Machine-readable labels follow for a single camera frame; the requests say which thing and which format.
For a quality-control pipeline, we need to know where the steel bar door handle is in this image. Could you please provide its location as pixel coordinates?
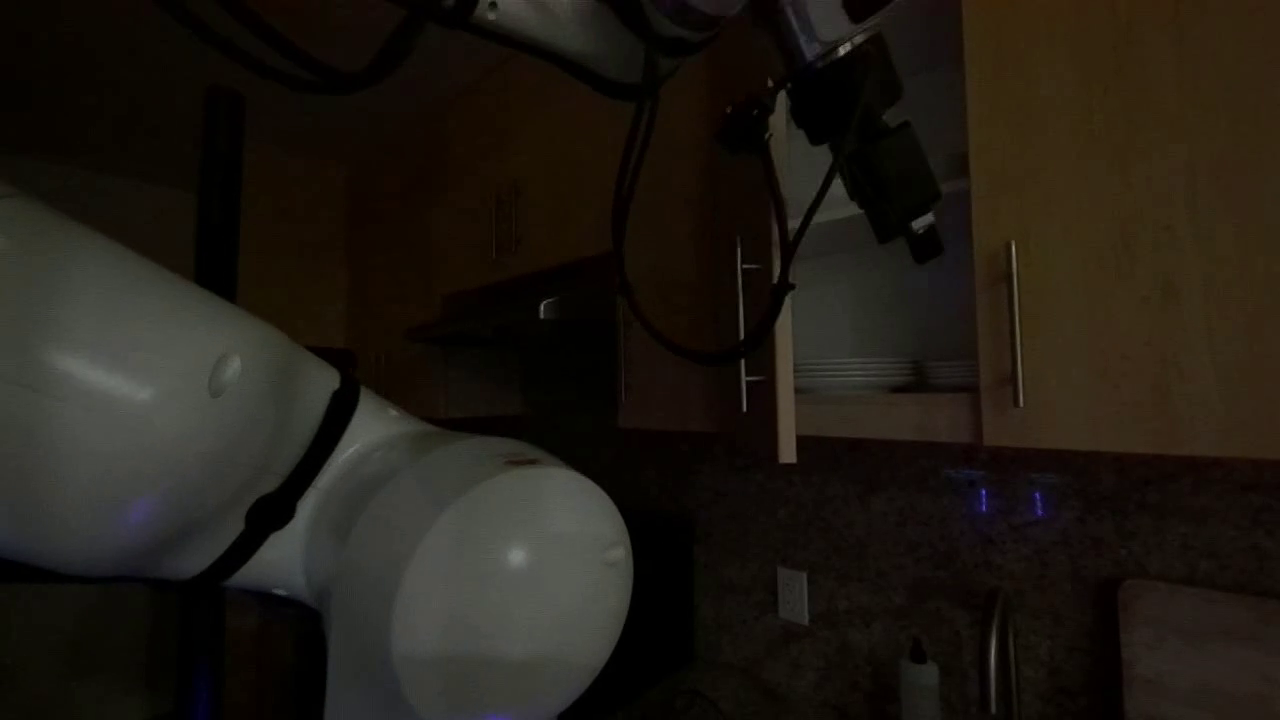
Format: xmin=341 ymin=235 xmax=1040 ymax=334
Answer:
xmin=727 ymin=234 xmax=775 ymax=420
xmin=1001 ymin=235 xmax=1033 ymax=414

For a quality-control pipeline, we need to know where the white wall outlet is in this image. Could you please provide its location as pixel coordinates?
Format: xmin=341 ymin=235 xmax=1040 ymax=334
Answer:
xmin=772 ymin=564 xmax=814 ymax=632

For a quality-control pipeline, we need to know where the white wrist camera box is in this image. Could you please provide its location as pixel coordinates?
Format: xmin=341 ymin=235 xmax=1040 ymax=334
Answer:
xmin=775 ymin=0 xmax=855 ymax=65

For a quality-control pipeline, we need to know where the dark stove range hood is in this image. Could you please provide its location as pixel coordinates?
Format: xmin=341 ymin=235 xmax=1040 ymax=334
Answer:
xmin=402 ymin=255 xmax=625 ymax=451

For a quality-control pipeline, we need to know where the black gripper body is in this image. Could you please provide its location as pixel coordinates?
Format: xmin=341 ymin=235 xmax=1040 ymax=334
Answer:
xmin=789 ymin=37 xmax=942 ymax=245

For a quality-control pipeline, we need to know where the stack of white plates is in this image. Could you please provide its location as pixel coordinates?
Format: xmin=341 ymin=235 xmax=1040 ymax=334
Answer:
xmin=795 ymin=352 xmax=924 ymax=396

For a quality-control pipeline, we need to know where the black velcro arm strap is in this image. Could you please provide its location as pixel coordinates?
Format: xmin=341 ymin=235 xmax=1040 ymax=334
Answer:
xmin=213 ymin=350 xmax=366 ymax=587

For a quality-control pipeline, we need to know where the wooden cabinet over hood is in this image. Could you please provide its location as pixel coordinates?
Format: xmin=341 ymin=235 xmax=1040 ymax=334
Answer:
xmin=242 ymin=54 xmax=632 ymax=405

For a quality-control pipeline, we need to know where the black metal stand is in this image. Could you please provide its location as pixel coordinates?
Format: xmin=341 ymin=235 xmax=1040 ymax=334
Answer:
xmin=194 ymin=86 xmax=252 ymax=304

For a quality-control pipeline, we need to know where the soap dispenser bottle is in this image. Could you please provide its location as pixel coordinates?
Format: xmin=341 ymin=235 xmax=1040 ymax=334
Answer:
xmin=894 ymin=638 xmax=942 ymax=720

